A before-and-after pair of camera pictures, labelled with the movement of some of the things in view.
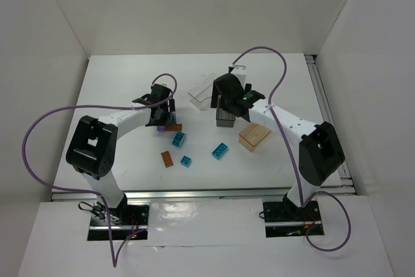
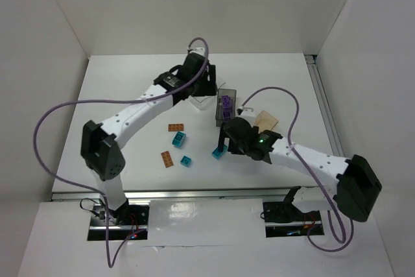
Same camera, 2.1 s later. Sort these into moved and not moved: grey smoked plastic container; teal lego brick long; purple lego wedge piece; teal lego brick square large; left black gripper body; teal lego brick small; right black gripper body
Moved: purple lego wedge piece; right black gripper body; left black gripper body
Not moved: teal lego brick small; teal lego brick long; grey smoked plastic container; teal lego brick square large
